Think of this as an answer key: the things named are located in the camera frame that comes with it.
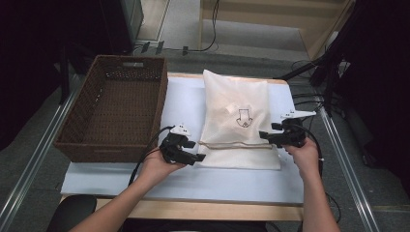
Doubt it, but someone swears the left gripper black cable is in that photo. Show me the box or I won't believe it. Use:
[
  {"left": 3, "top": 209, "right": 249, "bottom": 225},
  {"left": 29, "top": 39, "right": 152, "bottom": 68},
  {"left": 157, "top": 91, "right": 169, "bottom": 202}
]
[{"left": 128, "top": 125, "right": 175, "bottom": 188}]

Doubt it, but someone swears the black stand post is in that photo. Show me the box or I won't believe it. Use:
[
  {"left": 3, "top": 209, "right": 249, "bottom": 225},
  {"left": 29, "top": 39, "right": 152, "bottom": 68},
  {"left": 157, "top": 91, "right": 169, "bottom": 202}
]
[{"left": 57, "top": 42, "right": 71, "bottom": 105}]

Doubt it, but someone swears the person's left hand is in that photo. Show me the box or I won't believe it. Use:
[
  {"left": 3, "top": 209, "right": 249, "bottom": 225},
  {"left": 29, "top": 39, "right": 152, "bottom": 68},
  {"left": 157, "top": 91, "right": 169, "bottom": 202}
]
[{"left": 139, "top": 147, "right": 187, "bottom": 189}]

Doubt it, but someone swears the thin black floor cable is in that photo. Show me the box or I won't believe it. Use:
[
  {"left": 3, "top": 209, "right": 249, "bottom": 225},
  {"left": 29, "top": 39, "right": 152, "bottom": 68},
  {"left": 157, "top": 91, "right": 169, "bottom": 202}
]
[
  {"left": 293, "top": 100, "right": 325, "bottom": 107},
  {"left": 291, "top": 92, "right": 324, "bottom": 100}
]

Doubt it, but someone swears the brown wicker basket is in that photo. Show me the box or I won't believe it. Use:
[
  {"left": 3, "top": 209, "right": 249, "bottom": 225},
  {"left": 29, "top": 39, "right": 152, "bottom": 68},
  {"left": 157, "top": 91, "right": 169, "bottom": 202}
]
[{"left": 53, "top": 54, "right": 169, "bottom": 163}]

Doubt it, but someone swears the white drawstring bag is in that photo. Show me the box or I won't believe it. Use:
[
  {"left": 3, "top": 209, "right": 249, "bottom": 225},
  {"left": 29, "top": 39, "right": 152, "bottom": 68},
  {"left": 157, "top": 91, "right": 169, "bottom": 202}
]
[{"left": 195, "top": 69, "right": 282, "bottom": 171}]

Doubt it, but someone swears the dark cabinet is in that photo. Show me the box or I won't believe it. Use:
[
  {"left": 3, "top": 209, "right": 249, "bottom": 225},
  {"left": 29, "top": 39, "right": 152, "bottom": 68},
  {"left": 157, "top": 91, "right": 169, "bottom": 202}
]
[{"left": 99, "top": 0, "right": 145, "bottom": 56}]

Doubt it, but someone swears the light blue table cover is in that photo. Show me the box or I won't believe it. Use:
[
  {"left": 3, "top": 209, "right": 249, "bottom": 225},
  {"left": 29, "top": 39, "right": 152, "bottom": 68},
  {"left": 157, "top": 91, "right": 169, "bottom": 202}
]
[{"left": 60, "top": 75, "right": 306, "bottom": 205}]

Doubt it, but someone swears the person's right hand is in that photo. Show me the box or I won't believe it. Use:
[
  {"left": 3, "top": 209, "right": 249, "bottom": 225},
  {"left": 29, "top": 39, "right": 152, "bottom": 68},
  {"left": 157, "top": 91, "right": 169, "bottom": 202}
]
[{"left": 282, "top": 137, "right": 321, "bottom": 182}]

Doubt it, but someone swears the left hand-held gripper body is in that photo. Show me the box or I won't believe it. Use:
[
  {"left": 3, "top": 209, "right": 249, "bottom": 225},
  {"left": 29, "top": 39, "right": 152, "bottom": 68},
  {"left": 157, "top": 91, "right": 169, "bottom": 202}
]
[{"left": 159, "top": 123, "right": 192, "bottom": 164}]

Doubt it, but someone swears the metal floor rail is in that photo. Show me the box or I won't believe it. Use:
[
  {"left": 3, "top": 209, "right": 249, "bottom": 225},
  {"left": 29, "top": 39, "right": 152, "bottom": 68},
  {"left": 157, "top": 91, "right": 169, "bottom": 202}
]
[
  {"left": 0, "top": 74, "right": 86, "bottom": 232},
  {"left": 316, "top": 101, "right": 382, "bottom": 232}
]

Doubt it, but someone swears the looped black floor cable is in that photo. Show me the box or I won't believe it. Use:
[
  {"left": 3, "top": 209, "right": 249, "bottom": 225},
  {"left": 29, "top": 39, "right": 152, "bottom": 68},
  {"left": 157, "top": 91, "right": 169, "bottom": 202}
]
[{"left": 325, "top": 191, "right": 342, "bottom": 225}]

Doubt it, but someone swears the black chair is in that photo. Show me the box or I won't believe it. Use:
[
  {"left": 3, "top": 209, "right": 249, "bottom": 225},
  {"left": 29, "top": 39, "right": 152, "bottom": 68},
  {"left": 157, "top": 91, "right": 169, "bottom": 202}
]
[{"left": 46, "top": 194, "right": 98, "bottom": 232}]

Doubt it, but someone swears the black tripod stand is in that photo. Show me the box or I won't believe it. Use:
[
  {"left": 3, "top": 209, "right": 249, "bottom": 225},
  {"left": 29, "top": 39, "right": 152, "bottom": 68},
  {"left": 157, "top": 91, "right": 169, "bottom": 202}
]
[{"left": 273, "top": 0, "right": 369, "bottom": 118}]

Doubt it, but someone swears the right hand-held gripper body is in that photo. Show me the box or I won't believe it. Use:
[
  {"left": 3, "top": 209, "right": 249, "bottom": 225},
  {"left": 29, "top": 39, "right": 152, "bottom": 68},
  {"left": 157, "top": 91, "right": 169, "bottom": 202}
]
[{"left": 270, "top": 109, "right": 317, "bottom": 150}]

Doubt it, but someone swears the dark curtain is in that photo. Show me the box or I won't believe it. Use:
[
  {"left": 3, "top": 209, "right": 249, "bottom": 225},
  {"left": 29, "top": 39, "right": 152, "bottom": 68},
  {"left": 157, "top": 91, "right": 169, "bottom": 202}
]
[
  {"left": 0, "top": 0, "right": 109, "bottom": 153},
  {"left": 335, "top": 0, "right": 410, "bottom": 189}
]

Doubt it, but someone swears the wooden step platform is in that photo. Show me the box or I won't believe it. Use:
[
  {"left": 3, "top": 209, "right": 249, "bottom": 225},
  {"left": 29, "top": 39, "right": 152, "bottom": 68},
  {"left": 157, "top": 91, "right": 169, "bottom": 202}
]
[{"left": 197, "top": 0, "right": 356, "bottom": 61}]

